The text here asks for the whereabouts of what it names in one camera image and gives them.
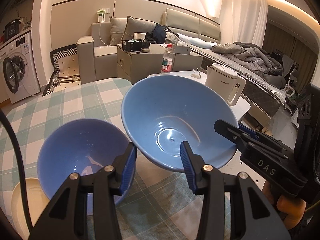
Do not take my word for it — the cream plate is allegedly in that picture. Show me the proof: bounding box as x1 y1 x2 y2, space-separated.
10 177 51 240

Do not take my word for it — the black organizer box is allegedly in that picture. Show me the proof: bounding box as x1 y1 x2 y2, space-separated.
122 33 150 52

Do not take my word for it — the black pressure cooker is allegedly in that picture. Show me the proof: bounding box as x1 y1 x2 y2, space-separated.
3 18 21 41

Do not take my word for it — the black cable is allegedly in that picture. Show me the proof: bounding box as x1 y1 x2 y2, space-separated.
0 109 34 233

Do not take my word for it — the white electric kettle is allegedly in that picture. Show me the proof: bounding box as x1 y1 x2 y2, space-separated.
205 63 246 106

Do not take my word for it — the beige bedside cabinet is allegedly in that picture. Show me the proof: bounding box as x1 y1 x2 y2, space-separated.
117 44 203 84

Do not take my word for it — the grey cushion left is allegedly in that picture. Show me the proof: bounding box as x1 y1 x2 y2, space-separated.
109 17 127 46

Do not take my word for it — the grey cushion right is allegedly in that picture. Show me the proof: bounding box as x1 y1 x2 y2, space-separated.
121 16 156 41

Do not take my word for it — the green checkered tablecloth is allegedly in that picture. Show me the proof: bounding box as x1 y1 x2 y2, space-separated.
3 78 203 239

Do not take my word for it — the person's right hand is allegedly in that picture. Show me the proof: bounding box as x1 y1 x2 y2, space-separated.
276 195 306 230

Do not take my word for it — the plastic water bottle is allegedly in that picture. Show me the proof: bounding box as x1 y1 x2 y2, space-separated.
161 44 174 74

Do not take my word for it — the white curtain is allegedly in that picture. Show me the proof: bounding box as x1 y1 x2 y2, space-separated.
220 0 268 47

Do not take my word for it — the grey duvet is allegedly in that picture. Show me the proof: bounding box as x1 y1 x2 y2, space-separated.
212 42 286 89

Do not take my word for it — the grey cushion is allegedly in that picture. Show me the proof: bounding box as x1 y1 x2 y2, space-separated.
121 16 156 41
109 17 127 46

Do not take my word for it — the bed with beige headboard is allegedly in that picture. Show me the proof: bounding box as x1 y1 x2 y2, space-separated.
161 8 286 118

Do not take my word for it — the light blue bowl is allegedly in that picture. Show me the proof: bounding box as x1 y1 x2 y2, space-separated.
121 75 238 172

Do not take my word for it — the white washing machine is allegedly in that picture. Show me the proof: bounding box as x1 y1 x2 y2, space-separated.
1 28 41 103

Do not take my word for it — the black patterned folded mat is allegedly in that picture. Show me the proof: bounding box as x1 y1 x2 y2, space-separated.
42 44 81 96

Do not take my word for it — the beige sofa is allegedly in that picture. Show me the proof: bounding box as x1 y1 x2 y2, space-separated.
76 22 118 84

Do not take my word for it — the dark blue clothing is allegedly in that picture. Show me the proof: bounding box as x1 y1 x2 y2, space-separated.
145 23 167 44

